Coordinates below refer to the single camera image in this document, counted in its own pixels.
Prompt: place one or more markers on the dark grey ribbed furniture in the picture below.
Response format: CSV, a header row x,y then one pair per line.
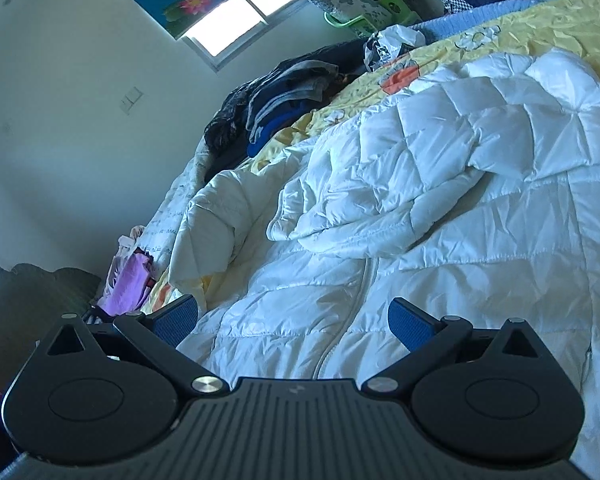
x,y
25,305

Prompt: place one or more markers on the yellow floral bed sheet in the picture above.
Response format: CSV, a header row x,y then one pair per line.
x,y
530,25

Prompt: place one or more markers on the green plastic stool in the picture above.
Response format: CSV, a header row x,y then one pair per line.
x,y
342,24

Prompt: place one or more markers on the white puffer jacket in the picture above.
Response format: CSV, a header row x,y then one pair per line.
x,y
430,160

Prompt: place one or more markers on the grey floral patterned box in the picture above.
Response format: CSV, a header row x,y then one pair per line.
x,y
345,0

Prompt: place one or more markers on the white plastic bag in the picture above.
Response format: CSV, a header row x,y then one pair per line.
x,y
395,42

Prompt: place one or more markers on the purple cloth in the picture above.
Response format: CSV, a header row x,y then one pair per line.
x,y
127,280

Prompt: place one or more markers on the white wall switch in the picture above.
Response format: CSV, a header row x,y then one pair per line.
x,y
131,100

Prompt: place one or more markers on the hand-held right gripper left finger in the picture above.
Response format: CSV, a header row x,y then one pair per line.
x,y
177,320

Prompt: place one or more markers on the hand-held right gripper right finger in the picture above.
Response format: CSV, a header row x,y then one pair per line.
x,y
410,327

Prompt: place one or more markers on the white printed quilt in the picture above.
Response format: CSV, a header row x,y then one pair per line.
x,y
170,210

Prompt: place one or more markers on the window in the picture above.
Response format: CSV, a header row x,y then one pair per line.
x,y
230,25

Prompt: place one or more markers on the pile of dark clothes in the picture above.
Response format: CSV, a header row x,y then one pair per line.
x,y
280,90

